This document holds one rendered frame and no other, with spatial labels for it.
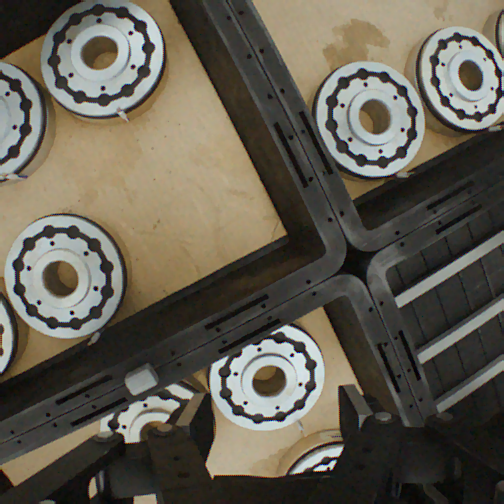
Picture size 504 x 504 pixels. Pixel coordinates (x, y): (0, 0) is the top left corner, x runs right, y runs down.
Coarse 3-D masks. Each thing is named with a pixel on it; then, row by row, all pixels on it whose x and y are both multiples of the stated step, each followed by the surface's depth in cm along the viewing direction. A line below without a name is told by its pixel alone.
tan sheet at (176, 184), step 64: (128, 0) 31; (192, 64) 33; (64, 128) 32; (128, 128) 33; (192, 128) 33; (0, 192) 32; (64, 192) 32; (128, 192) 33; (192, 192) 34; (256, 192) 35; (0, 256) 32; (192, 256) 34
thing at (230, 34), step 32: (224, 0) 23; (224, 32) 23; (256, 64) 24; (256, 96) 24; (288, 128) 24; (288, 160) 25; (320, 192) 25; (320, 224) 25; (320, 256) 26; (288, 288) 26; (224, 320) 25; (160, 352) 25; (96, 384) 26; (32, 416) 24
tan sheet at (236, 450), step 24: (312, 312) 36; (312, 336) 37; (336, 336) 37; (336, 360) 37; (336, 384) 38; (216, 408) 36; (312, 408) 38; (336, 408) 38; (96, 432) 35; (216, 432) 37; (240, 432) 37; (264, 432) 37; (288, 432) 38; (312, 432) 38; (24, 456) 34; (48, 456) 35; (216, 456) 37; (240, 456) 37; (264, 456) 37
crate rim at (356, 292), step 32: (320, 288) 26; (352, 288) 26; (256, 320) 25; (288, 320) 26; (192, 352) 25; (224, 352) 25; (384, 352) 27; (160, 384) 25; (64, 416) 25; (96, 416) 25; (416, 416) 28; (0, 448) 24; (32, 448) 25
